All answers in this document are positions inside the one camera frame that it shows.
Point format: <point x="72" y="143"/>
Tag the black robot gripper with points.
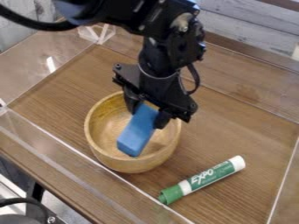
<point x="164" y="92"/>

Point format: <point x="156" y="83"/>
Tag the blue rectangular block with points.
<point x="138" y="131"/>

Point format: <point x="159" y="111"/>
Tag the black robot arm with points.
<point x="172" y="31"/>

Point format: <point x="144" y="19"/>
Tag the brown wooden bowl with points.
<point x="105" y="120"/>

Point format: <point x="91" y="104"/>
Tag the clear acrylic tray walls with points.
<point x="55" y="75"/>

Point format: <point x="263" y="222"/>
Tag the green Expo marker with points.
<point x="202" y="179"/>

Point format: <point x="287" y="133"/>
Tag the black metal table frame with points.
<point x="37" y="213"/>

